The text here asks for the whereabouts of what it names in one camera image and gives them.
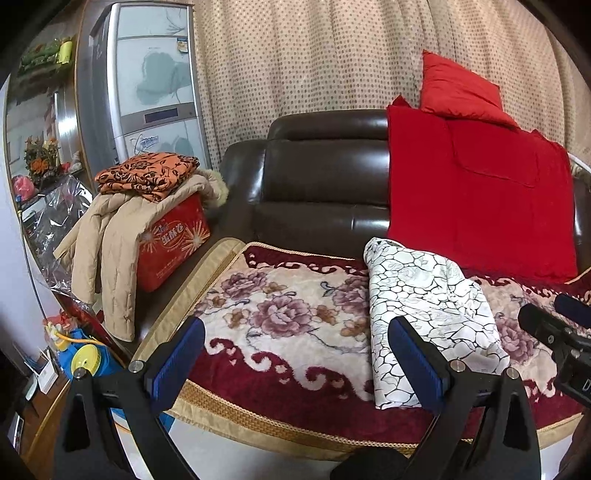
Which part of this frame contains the wooden side table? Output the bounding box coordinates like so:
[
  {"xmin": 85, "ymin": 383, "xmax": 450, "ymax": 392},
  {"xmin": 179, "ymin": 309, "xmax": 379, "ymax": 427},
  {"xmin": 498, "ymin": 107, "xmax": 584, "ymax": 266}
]
[{"xmin": 0, "ymin": 351, "xmax": 75, "ymax": 480}]

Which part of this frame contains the clear plastic sheet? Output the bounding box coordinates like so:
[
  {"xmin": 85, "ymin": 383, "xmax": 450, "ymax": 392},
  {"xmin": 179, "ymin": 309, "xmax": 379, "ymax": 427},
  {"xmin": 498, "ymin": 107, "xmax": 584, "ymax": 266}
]
[{"xmin": 21, "ymin": 178, "xmax": 100, "ymax": 310}]

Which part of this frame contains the beige quilted jacket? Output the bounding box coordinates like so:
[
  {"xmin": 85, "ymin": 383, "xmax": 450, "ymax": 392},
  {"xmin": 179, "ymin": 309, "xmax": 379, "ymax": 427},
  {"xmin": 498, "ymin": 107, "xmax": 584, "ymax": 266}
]
[{"xmin": 53, "ymin": 168, "xmax": 230, "ymax": 342}]

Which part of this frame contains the brown leather sofa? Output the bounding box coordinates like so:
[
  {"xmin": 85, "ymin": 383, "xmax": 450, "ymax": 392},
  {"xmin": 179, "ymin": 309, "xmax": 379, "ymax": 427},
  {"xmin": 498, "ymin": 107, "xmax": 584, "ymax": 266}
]
[{"xmin": 134, "ymin": 109, "xmax": 591, "ymax": 352}]

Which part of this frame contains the yellow green shelf ornament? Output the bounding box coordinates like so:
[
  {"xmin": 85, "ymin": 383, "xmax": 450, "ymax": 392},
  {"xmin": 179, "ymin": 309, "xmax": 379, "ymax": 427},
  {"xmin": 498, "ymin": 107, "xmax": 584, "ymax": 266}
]
[{"xmin": 18, "ymin": 39, "xmax": 75, "ymax": 75}]

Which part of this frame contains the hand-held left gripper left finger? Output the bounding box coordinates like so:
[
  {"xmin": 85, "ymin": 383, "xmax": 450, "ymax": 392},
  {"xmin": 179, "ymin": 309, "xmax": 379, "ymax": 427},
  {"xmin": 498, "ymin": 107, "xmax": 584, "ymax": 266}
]
[{"xmin": 54, "ymin": 316, "xmax": 206, "ymax": 480}]

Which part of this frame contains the red cardboard box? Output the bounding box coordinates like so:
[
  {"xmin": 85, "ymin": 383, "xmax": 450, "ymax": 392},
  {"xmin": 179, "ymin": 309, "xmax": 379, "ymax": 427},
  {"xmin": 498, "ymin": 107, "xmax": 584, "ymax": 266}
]
[{"xmin": 139, "ymin": 191, "xmax": 212, "ymax": 293}]

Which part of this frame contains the floral red beige blanket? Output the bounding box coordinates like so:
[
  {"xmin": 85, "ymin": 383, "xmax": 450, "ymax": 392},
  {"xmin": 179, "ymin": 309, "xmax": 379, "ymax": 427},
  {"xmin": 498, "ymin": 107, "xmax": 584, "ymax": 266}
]
[{"xmin": 131, "ymin": 237, "xmax": 591, "ymax": 457}]

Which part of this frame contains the blue plastic toy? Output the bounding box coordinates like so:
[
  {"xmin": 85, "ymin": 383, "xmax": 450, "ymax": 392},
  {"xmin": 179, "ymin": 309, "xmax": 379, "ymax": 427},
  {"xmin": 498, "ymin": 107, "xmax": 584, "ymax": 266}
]
[{"xmin": 44, "ymin": 320, "xmax": 127, "ymax": 384}]

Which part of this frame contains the beige dotted curtain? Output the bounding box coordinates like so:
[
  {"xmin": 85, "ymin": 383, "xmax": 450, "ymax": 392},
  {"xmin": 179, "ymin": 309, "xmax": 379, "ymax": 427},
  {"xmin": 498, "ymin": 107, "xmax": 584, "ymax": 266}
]
[{"xmin": 189, "ymin": 0, "xmax": 591, "ymax": 171}]

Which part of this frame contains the white pipe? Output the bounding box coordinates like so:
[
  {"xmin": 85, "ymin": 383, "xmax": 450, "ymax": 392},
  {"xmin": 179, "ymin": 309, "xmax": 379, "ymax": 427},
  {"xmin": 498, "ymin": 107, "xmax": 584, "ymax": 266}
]
[{"xmin": 566, "ymin": 152, "xmax": 591, "ymax": 175}]

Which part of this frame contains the person's right forearm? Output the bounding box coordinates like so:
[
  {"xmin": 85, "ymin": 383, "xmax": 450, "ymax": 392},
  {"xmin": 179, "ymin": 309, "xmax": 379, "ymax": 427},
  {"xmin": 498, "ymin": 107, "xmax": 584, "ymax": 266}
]
[{"xmin": 556, "ymin": 413, "xmax": 591, "ymax": 480}]

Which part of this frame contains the pink ornament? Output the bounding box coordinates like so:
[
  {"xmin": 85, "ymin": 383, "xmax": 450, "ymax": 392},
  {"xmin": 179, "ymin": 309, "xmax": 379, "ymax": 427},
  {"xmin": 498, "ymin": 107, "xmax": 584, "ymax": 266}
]
[{"xmin": 11, "ymin": 174, "xmax": 38, "ymax": 199}]

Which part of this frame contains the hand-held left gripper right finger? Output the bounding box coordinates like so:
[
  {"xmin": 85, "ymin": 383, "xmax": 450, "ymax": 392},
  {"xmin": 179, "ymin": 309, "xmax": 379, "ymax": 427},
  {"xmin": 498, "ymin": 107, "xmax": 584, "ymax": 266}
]
[{"xmin": 388, "ymin": 316, "xmax": 541, "ymax": 480}]

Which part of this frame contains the red pillow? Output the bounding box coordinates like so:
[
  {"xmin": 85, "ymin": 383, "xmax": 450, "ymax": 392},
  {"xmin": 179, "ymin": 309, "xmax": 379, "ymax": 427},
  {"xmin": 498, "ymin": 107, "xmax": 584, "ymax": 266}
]
[{"xmin": 419, "ymin": 50, "xmax": 520, "ymax": 127}]

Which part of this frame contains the white crackle-patterned coat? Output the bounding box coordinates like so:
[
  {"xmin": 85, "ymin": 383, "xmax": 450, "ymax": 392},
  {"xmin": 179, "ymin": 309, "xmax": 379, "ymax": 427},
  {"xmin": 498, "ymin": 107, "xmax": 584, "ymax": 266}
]
[{"xmin": 363, "ymin": 237, "xmax": 511, "ymax": 411}]

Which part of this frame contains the orange black patterned cloth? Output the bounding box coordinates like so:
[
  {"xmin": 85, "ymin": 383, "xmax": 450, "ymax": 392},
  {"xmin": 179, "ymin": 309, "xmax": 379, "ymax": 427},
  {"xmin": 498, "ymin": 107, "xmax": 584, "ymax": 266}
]
[{"xmin": 95, "ymin": 152, "xmax": 200, "ymax": 203}]

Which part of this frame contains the artificial flower bouquet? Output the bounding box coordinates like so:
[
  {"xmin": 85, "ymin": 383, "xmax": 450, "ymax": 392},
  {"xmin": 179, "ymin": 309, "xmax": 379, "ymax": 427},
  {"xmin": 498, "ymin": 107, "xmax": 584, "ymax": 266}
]
[{"xmin": 23, "ymin": 136, "xmax": 63, "ymax": 178}]

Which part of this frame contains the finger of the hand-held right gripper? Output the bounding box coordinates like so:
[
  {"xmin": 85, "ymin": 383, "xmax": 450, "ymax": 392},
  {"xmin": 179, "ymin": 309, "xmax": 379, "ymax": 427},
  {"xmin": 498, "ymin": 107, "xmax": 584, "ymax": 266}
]
[
  {"xmin": 517, "ymin": 304, "xmax": 580, "ymax": 346},
  {"xmin": 553, "ymin": 294, "xmax": 591, "ymax": 325}
]

